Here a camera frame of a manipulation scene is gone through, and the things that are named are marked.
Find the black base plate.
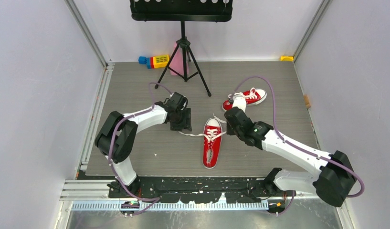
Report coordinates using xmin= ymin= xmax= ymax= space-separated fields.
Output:
xmin=107 ymin=177 xmax=295 ymax=204

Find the small brown wall block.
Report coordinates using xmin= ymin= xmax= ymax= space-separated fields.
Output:
xmin=303 ymin=94 xmax=311 ymax=109

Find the yellow corner object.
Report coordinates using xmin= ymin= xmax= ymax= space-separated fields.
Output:
xmin=279 ymin=56 xmax=294 ymax=62

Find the black music stand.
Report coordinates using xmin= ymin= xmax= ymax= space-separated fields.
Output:
xmin=130 ymin=0 xmax=233 ymax=97

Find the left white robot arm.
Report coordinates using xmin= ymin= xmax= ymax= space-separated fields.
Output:
xmin=94 ymin=92 xmax=191 ymax=198

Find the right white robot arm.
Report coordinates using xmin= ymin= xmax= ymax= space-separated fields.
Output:
xmin=224 ymin=107 xmax=357 ymax=207

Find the red sneaker with laces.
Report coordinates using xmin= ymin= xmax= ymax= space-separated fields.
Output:
xmin=179 ymin=115 xmax=226 ymax=169

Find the pink foam block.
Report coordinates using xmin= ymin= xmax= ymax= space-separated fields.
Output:
xmin=169 ymin=43 xmax=189 ymax=76

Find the red sneaker far right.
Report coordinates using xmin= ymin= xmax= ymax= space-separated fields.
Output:
xmin=222 ymin=87 xmax=267 ymax=111

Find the colourful toy block stack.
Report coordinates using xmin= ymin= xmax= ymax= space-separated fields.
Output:
xmin=138 ymin=55 xmax=169 ymax=69

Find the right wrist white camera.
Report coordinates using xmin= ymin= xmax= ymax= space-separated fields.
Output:
xmin=232 ymin=95 xmax=247 ymax=112

